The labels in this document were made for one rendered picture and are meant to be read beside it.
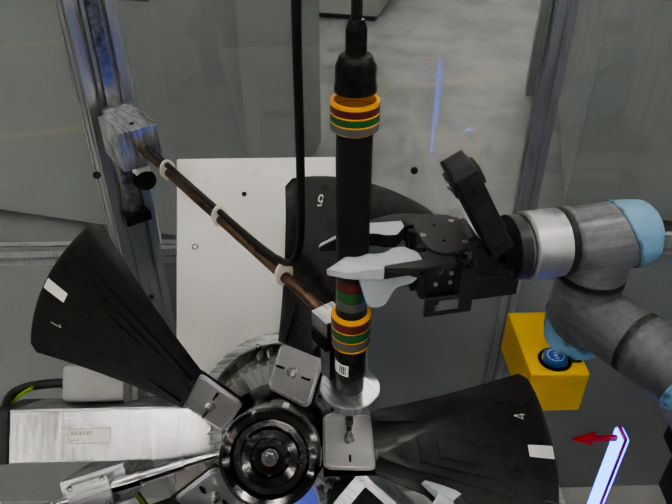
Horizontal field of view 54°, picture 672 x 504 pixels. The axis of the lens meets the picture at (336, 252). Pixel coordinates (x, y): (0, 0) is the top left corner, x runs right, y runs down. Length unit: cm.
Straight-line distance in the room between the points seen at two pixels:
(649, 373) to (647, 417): 139
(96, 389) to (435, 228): 58
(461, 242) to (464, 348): 111
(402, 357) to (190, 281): 82
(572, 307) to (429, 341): 97
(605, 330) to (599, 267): 7
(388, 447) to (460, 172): 38
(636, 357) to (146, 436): 64
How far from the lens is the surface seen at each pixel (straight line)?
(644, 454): 228
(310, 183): 88
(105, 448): 101
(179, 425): 98
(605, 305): 78
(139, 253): 139
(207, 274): 108
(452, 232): 68
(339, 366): 74
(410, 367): 178
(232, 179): 109
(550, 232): 70
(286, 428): 80
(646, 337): 76
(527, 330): 122
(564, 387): 118
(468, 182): 62
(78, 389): 105
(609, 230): 73
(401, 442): 85
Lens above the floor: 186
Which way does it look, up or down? 35 degrees down
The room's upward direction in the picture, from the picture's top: straight up
